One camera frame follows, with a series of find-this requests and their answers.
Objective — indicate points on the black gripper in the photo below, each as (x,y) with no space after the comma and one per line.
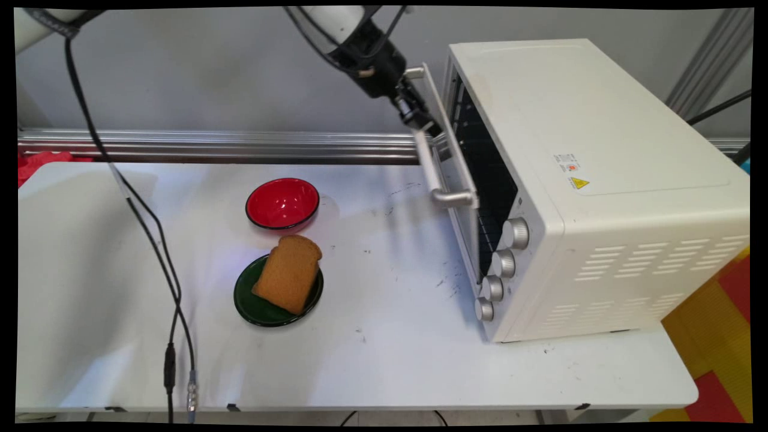
(375,63)

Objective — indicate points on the silver oven knob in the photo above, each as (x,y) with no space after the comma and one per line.
(516,233)
(484,309)
(492,288)
(504,263)

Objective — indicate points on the white label sticker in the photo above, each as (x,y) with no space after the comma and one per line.
(566,163)

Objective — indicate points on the red bowl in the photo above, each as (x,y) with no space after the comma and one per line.
(282,203)

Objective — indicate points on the yellow warning sticker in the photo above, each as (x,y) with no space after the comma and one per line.
(579,183)

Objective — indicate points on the white toaster oven body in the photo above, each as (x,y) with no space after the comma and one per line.
(600,180)

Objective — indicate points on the brown bread slice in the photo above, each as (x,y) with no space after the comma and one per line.
(289,276)

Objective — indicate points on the dark green plate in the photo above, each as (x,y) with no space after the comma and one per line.
(255,303)

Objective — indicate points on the yellow and red floor mat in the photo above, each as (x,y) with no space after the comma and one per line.
(714,342)

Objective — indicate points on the red cloth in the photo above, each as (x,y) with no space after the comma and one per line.
(42,163)

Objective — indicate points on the aluminium profile rail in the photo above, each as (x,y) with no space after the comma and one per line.
(210,147)

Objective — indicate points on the aluminium profile post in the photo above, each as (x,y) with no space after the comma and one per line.
(711,60)

